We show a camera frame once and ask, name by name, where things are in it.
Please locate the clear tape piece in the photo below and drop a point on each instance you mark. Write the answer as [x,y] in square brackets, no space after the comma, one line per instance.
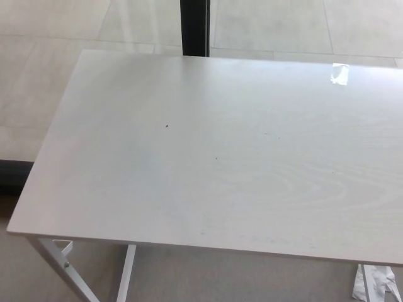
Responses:
[340,74]

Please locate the crumpled white paper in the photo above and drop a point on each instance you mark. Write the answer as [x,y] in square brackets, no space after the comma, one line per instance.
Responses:
[382,283]

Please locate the black window frame post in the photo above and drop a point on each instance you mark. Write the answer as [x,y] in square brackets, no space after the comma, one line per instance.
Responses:
[195,28]

